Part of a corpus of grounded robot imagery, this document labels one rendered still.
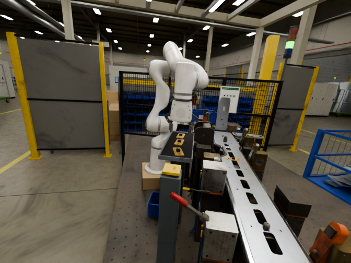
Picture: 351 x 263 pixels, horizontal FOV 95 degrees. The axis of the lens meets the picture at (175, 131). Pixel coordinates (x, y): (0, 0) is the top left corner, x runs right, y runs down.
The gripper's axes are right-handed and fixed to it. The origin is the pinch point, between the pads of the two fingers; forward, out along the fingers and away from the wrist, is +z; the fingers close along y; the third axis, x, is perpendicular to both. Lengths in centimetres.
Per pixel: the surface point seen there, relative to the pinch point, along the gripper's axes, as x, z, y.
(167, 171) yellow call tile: -29.1, 6.1, 1.6
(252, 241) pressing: -34, 22, 30
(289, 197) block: -12, 19, 49
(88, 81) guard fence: 171, -15, -192
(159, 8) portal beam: 407, -211, -150
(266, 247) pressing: -35, 22, 34
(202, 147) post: 12.0, 12.1, 11.6
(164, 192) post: -30.1, 14.1, 1.0
